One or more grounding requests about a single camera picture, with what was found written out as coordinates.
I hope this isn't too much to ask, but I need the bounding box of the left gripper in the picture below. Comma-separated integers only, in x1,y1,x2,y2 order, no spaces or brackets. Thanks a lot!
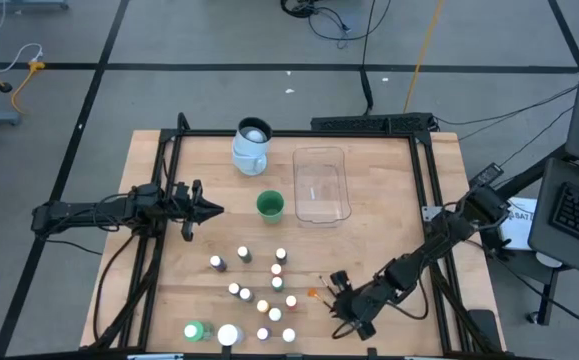
166,179,226,243

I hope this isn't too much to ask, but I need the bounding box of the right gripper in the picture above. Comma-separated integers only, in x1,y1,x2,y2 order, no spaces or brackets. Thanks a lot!
329,271,388,342

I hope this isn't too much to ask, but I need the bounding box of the black-bristle brush silver ferrule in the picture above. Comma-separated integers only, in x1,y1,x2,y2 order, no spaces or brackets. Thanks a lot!
318,275,339,299

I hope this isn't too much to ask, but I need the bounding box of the clear plastic bin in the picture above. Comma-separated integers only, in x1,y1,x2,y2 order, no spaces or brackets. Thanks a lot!
291,145,353,227

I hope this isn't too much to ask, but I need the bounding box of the large green paint bottle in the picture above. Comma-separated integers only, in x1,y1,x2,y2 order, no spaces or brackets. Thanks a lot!
183,320,215,344

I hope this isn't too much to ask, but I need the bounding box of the green plastic cup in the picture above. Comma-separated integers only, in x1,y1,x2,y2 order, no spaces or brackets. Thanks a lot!
255,189,286,225

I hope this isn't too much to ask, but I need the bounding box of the white mug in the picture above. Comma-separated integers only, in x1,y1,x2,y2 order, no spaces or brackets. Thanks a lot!
231,116,274,177

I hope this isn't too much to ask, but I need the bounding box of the black pad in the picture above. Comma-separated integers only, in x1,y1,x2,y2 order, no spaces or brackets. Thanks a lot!
467,308,504,353

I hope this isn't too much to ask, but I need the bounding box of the black power strip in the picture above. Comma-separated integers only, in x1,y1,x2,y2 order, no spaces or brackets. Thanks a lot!
310,112,436,133

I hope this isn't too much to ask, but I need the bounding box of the white printed box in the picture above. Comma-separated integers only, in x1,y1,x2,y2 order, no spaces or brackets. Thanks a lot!
496,196,540,252

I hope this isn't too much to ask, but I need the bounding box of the black laptop stand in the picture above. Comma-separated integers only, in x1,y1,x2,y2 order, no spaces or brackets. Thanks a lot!
488,144,573,327

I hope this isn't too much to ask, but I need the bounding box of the black aluminium table frame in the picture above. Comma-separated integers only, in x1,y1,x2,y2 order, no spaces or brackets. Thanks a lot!
88,112,505,360

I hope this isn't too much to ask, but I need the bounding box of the silver bracket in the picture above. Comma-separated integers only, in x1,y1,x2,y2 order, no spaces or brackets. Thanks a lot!
127,352,185,360

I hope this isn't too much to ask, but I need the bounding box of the black hanging cable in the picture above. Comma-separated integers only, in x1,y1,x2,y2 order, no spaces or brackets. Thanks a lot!
360,0,378,117

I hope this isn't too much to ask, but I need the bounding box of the black cable coil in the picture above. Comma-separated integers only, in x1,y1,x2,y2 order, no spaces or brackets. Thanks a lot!
279,0,393,50

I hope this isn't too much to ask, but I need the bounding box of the yellow extension cord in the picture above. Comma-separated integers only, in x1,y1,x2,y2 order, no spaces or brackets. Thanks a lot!
9,59,47,115

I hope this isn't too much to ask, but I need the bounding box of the white floor cable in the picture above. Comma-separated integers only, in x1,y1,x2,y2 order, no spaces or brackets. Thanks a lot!
0,0,44,74

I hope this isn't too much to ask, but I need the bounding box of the yellow hanging cable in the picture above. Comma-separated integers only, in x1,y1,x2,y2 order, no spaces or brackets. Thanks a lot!
402,0,445,114

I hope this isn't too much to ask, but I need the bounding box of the thin black floor cable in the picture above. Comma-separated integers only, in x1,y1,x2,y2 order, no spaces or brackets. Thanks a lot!
431,84,579,127

